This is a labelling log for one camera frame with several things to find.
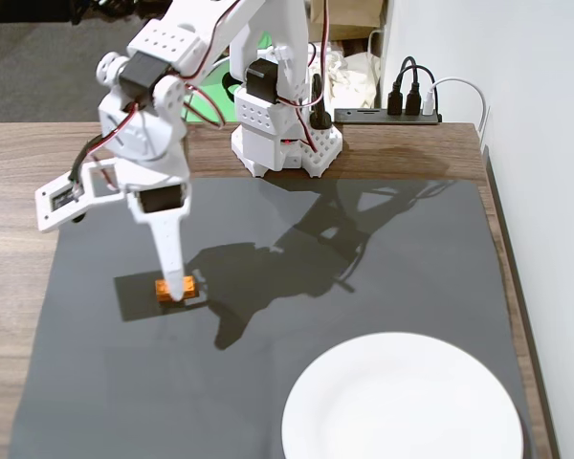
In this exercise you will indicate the white crumpled bag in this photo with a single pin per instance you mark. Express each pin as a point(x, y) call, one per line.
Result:
point(359, 81)

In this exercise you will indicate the dark grey table mat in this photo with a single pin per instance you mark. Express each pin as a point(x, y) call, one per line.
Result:
point(315, 334)

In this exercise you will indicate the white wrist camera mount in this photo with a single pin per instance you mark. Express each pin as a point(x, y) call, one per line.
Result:
point(48, 215)

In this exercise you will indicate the white round plate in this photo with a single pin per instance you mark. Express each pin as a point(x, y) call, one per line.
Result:
point(402, 406)

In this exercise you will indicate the green container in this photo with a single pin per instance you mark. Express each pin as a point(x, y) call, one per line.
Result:
point(205, 98)

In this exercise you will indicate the orange lego block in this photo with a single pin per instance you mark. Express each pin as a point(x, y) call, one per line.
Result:
point(190, 288)

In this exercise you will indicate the black power strip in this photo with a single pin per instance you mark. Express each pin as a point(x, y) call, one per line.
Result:
point(363, 117)

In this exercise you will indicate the brown paper bag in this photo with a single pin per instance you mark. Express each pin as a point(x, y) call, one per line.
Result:
point(354, 19)

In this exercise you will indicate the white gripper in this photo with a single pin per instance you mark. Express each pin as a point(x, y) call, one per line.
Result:
point(159, 201)

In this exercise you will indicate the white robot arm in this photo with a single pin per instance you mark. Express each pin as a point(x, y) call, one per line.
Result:
point(268, 129)

